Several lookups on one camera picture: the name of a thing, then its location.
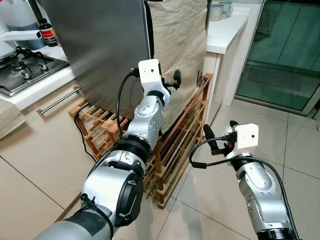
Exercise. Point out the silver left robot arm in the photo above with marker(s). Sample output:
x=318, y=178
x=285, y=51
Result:
x=112, y=192

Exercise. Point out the wooden wine rack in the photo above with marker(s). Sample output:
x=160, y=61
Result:
x=175, y=140

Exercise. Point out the beige wrinkled cloth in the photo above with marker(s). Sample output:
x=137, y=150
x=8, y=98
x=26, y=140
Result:
x=180, y=40

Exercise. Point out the white counter cabinet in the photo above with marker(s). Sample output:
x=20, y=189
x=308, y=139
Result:
x=225, y=35

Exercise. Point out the grey mug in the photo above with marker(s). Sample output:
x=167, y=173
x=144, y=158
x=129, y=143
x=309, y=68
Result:
x=216, y=12

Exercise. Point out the pale green mug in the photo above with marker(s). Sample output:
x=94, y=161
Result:
x=227, y=9

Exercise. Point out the glass sliding door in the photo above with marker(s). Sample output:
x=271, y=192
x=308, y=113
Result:
x=280, y=50

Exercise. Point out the beige kitchen cabinet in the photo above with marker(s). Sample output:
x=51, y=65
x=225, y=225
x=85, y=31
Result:
x=45, y=125

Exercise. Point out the dark sauce bottle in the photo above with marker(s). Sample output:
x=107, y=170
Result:
x=48, y=34

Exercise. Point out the steel gas stove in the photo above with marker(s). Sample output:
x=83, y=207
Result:
x=25, y=70

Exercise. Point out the beige hanging towel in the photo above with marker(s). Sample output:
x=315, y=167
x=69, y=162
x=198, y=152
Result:
x=10, y=120

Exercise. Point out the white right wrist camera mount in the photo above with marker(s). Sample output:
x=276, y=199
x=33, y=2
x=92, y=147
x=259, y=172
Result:
x=245, y=137

